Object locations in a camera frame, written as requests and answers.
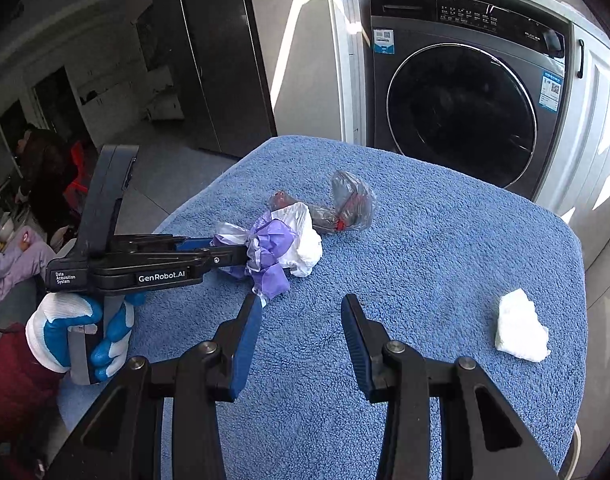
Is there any white tissue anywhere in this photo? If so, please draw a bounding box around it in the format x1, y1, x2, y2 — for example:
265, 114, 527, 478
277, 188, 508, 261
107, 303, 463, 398
494, 287, 551, 363

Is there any clear grey plastic wrapper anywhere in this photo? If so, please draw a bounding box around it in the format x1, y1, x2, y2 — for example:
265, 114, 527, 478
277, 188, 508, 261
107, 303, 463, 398
269, 170, 377, 235

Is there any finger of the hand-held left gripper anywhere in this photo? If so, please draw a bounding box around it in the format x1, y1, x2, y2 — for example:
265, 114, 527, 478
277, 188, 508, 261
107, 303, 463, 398
185, 249, 251, 277
112, 232, 221, 257

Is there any blue towel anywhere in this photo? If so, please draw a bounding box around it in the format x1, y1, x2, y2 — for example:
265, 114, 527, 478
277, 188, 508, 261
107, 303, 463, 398
60, 135, 588, 480

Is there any person's left hand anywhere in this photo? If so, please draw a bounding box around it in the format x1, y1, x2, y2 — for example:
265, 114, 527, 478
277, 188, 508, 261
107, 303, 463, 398
25, 292, 146, 383

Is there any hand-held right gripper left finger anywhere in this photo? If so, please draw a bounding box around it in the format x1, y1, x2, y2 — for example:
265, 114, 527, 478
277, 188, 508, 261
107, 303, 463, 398
45, 292, 263, 480

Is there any purple wrapper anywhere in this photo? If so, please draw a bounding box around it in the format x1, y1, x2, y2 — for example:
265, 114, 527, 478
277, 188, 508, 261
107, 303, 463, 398
212, 212, 292, 303

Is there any grey front-load washing machine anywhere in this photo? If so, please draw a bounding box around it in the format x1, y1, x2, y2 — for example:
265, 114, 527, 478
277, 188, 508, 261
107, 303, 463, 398
369, 0, 571, 201

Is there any person's left forearm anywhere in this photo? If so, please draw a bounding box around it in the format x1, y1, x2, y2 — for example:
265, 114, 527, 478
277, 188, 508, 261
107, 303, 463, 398
0, 322, 76, 461

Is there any red chair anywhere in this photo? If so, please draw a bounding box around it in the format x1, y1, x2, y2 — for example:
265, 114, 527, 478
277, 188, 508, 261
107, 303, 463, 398
65, 140, 93, 196

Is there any white plastic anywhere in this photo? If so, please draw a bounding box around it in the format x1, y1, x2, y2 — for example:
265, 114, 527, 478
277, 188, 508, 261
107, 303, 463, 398
272, 202, 323, 277

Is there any white background cabinet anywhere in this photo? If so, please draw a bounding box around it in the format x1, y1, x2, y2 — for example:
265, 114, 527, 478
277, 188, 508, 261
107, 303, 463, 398
60, 20, 150, 131

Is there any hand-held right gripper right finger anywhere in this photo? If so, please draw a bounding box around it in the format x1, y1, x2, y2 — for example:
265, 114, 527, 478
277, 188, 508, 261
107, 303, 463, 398
340, 292, 561, 480

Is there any white cabinet door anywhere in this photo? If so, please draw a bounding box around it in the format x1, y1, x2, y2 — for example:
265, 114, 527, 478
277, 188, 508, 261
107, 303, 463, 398
560, 25, 610, 261

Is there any dark refrigerator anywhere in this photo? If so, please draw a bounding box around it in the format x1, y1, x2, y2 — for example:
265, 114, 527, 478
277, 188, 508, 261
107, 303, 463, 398
150, 0, 278, 158

